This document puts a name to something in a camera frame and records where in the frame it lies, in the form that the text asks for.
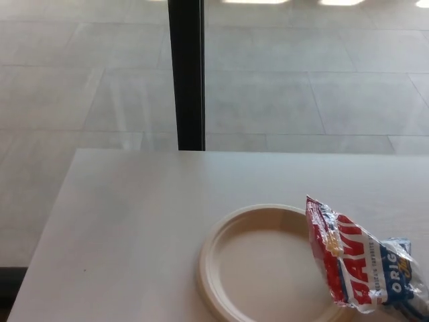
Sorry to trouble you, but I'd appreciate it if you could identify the red blue sunflower seed bag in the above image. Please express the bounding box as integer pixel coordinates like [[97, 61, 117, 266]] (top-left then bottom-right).
[[304, 194, 422, 315]]

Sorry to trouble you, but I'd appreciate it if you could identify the black vertical window frame post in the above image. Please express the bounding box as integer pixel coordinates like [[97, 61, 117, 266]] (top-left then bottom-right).
[[168, 0, 206, 152]]

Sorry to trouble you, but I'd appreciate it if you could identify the round beige paper plate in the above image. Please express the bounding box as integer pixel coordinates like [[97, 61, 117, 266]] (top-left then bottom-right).
[[196, 203, 350, 322]]

